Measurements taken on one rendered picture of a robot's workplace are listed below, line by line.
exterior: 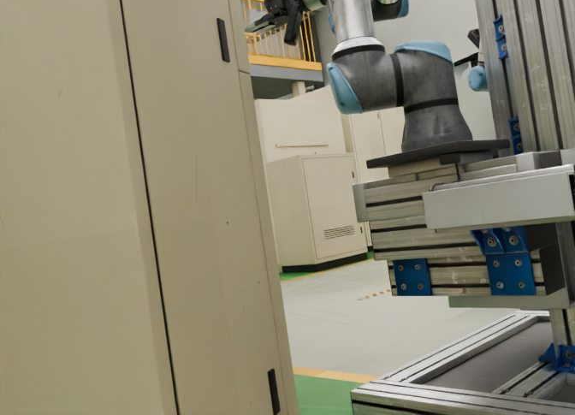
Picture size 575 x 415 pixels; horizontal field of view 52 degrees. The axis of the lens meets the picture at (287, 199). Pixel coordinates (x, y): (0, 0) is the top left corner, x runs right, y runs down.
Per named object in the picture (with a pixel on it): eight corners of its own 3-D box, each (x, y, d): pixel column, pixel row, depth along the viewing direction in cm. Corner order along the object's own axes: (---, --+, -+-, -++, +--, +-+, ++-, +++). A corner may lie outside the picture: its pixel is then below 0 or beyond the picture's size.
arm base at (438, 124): (486, 142, 128) (479, 97, 128) (449, 143, 118) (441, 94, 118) (426, 154, 139) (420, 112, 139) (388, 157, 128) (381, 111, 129)
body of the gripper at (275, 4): (271, 2, 182) (306, -14, 177) (278, 29, 181) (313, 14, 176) (260, -4, 175) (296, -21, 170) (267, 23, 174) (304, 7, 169)
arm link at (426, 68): (465, 94, 122) (454, 30, 123) (400, 104, 123) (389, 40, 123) (452, 104, 134) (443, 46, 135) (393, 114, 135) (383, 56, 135)
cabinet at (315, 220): (317, 271, 622) (299, 154, 625) (281, 273, 662) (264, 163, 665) (370, 258, 684) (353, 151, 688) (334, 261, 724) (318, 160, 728)
